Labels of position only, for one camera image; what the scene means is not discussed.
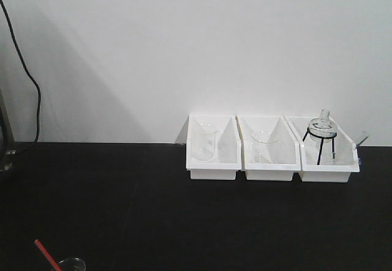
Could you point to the metal stand post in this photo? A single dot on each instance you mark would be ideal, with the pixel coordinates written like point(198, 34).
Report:
point(8, 149)

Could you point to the right white storage bin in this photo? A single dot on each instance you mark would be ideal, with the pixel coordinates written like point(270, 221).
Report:
point(329, 170)

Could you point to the front glass beaker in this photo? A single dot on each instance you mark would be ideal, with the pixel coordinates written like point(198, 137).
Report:
point(72, 264)

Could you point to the round glass flask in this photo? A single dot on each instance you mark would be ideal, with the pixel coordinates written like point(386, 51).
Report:
point(322, 127)

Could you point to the black wire tripod stand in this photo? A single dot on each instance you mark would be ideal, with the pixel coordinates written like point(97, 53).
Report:
point(319, 148)

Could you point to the red plastic spoon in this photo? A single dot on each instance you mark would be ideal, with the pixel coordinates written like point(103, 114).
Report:
point(47, 255)

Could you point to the left white storage bin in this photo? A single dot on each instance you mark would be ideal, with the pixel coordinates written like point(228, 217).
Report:
point(227, 160)

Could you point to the clear glass beaker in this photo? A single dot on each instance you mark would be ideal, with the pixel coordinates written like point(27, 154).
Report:
point(204, 141)

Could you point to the clear glass funnel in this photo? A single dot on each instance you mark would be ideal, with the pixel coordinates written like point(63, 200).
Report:
point(262, 143)

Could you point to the middle white storage bin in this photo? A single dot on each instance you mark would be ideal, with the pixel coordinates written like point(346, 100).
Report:
point(285, 154)

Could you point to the white storage bin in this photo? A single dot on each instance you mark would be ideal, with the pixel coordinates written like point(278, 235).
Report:
point(227, 160)
point(285, 154)
point(329, 170)

